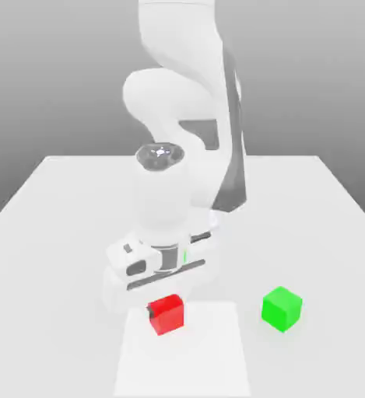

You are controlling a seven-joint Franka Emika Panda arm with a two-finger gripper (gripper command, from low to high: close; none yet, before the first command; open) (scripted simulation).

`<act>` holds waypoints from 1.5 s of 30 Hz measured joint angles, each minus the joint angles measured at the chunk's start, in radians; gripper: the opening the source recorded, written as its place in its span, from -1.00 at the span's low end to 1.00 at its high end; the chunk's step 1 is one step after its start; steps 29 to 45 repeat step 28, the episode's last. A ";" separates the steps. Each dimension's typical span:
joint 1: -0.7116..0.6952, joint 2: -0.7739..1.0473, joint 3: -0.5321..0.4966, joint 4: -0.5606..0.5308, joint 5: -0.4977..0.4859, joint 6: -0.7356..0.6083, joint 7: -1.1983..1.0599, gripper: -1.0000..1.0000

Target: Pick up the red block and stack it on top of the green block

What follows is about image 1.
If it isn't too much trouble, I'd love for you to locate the small green cube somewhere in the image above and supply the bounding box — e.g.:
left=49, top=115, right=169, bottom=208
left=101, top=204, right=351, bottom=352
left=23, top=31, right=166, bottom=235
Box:
left=260, top=285, right=304, bottom=334

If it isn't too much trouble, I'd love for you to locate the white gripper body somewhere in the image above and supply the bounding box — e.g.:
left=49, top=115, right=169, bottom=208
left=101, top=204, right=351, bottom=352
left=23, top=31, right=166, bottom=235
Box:
left=125, top=257, right=213, bottom=302

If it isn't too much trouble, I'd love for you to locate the small red cube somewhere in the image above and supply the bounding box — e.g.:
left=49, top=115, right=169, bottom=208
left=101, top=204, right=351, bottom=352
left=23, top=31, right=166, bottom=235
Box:
left=146, top=293, right=185, bottom=337

